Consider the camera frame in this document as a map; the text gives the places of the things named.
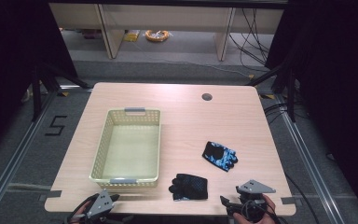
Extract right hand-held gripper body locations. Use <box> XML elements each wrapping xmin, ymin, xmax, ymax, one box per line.
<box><xmin>236</xmin><ymin>179</ymin><xmax>277</xmax><ymax>223</ymax></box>

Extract pale yellow plastic basket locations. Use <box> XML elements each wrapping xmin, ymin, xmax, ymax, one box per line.
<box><xmin>89</xmin><ymin>106</ymin><xmax>162</xmax><ymax>189</ymax></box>

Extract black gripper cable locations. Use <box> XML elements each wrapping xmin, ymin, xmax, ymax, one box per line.
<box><xmin>241</xmin><ymin>200</ymin><xmax>283</xmax><ymax>224</ymax></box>

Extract dark curtain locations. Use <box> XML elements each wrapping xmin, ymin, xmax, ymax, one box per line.
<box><xmin>0</xmin><ymin>0</ymin><xmax>78</xmax><ymax>160</ymax></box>
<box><xmin>265</xmin><ymin>0</ymin><xmax>358</xmax><ymax>216</ymax></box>

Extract beige wooden desk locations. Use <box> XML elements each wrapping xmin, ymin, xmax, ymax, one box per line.
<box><xmin>48</xmin><ymin>3</ymin><xmax>285</xmax><ymax>62</ymax></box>

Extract bundle of black hanging cables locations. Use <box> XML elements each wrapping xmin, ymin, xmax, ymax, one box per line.
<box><xmin>227</xmin><ymin>7</ymin><xmax>276</xmax><ymax>68</ymax></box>

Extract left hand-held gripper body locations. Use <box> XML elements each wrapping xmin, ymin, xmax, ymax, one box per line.
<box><xmin>82</xmin><ymin>188</ymin><xmax>117</xmax><ymax>224</ymax></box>

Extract aluminium floor rail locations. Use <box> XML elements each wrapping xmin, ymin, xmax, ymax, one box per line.
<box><xmin>274</xmin><ymin>92</ymin><xmax>344</xmax><ymax>224</ymax></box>
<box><xmin>0</xmin><ymin>90</ymin><xmax>60</xmax><ymax>216</ymax></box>

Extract black and blue fingerless glove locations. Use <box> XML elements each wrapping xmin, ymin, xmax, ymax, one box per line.
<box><xmin>168</xmin><ymin>173</ymin><xmax>209</xmax><ymax>202</ymax></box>
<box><xmin>201</xmin><ymin>140</ymin><xmax>240</xmax><ymax>173</ymax></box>

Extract black floor cables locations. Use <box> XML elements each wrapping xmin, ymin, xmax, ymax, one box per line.
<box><xmin>262</xmin><ymin>102</ymin><xmax>309</xmax><ymax>125</ymax></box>

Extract person's right hand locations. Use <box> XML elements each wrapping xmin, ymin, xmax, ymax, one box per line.
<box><xmin>232</xmin><ymin>194</ymin><xmax>277</xmax><ymax>224</ymax></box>

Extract person's left hand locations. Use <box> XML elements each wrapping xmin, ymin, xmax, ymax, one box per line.
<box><xmin>69</xmin><ymin>200</ymin><xmax>91</xmax><ymax>224</ymax></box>

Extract dark purple packet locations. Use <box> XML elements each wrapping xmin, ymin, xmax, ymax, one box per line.
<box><xmin>82</xmin><ymin>28</ymin><xmax>103</xmax><ymax>40</ymax></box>

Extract black metal frame stand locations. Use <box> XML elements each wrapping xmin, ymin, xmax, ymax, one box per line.
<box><xmin>31</xmin><ymin>60</ymin><xmax>92</xmax><ymax>123</ymax></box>
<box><xmin>245</xmin><ymin>62</ymin><xmax>296</xmax><ymax>123</ymax></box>

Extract long black floor cable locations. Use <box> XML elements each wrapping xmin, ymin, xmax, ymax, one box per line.
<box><xmin>283</xmin><ymin>172</ymin><xmax>321</xmax><ymax>224</ymax></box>

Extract orange cable coil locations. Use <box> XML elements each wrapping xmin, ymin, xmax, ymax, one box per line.
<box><xmin>144</xmin><ymin>29</ymin><xmax>171</xmax><ymax>43</ymax></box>

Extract yellow packet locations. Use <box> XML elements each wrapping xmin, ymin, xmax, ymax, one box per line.
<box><xmin>123</xmin><ymin>29</ymin><xmax>141</xmax><ymax>43</ymax></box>

